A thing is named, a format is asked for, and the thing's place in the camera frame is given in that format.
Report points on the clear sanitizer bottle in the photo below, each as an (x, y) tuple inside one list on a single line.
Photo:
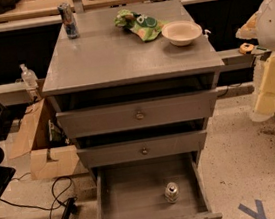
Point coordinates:
[(28, 76)]

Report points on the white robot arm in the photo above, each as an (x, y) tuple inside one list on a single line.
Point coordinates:
[(261, 26)]

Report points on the small white pump bottle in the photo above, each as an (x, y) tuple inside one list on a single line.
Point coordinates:
[(207, 34)]

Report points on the grey drawer cabinet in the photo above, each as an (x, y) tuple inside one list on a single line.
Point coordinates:
[(107, 65)]

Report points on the cardboard box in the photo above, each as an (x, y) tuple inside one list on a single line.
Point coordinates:
[(48, 159)]

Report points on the tall blue energy drink can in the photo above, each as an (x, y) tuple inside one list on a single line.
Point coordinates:
[(67, 17)]

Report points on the white bowl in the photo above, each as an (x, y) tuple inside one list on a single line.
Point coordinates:
[(181, 33)]

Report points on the grey bottom drawer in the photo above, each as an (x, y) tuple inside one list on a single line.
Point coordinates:
[(135, 190)]

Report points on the silver 7up can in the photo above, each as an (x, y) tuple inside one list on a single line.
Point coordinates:
[(171, 192)]

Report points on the grey top drawer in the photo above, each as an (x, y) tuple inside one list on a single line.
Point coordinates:
[(137, 114)]

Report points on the green chip bag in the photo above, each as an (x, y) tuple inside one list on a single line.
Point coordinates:
[(145, 27)]

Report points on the grey middle drawer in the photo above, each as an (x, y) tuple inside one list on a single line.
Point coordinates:
[(128, 151)]

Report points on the grey drawer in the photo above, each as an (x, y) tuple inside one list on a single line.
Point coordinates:
[(137, 114), (128, 151), (135, 190)]

